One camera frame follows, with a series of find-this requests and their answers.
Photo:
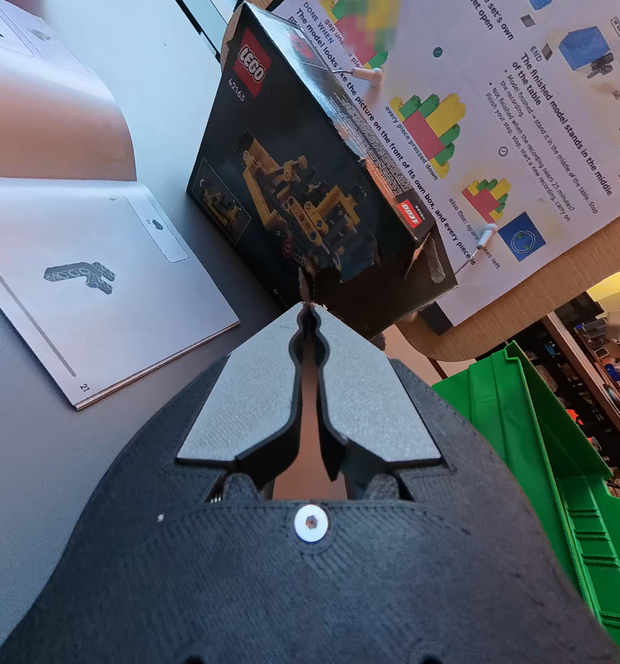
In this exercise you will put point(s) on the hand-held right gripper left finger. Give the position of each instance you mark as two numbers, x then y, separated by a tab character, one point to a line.
237	410

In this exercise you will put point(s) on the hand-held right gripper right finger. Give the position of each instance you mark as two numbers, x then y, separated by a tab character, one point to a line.
382	410

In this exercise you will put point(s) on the black lego box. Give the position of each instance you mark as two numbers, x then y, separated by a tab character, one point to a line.
268	171

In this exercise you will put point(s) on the lego instruction booklet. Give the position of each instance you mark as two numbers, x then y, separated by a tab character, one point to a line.
108	290

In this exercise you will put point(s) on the storage shelf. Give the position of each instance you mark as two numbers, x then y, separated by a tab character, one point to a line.
600	363

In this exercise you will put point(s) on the green plastic bin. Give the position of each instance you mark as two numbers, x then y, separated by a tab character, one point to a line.
522	415

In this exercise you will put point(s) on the white push pin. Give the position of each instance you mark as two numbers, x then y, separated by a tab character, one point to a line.
372	74
489	232

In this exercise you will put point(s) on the printed instruction sheet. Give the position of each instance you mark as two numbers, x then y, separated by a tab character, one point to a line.
522	155

